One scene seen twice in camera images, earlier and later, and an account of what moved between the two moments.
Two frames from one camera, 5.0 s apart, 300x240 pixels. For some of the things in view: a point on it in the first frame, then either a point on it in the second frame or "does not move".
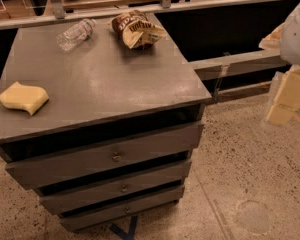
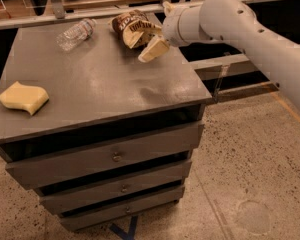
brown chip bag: [137, 30] does not move
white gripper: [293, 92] -> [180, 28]
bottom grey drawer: [71, 221] does not move
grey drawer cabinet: [115, 138] does not move
